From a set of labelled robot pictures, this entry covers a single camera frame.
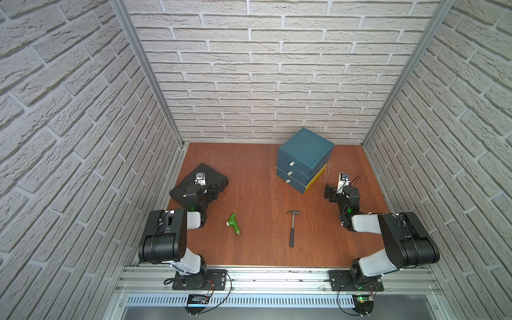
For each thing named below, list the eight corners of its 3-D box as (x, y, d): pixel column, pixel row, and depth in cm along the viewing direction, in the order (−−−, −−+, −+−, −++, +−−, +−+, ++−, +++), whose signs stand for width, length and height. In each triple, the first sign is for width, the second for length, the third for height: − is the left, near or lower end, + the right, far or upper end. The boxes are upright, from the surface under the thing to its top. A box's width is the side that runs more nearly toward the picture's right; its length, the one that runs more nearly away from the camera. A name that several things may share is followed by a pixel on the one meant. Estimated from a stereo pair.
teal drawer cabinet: (274, 177, 106) (277, 149, 89) (297, 155, 116) (303, 126, 99) (302, 197, 98) (310, 171, 81) (324, 172, 109) (336, 144, 91)
